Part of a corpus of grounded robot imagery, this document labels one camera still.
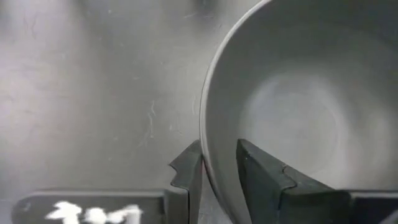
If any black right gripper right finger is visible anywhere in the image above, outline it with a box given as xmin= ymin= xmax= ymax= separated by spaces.
xmin=236 ymin=138 xmax=398 ymax=224

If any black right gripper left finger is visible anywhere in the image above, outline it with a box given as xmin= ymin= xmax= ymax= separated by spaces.
xmin=11 ymin=139 xmax=205 ymax=224

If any dark grey bowl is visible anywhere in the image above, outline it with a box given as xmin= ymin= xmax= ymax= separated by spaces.
xmin=198 ymin=0 xmax=398 ymax=224

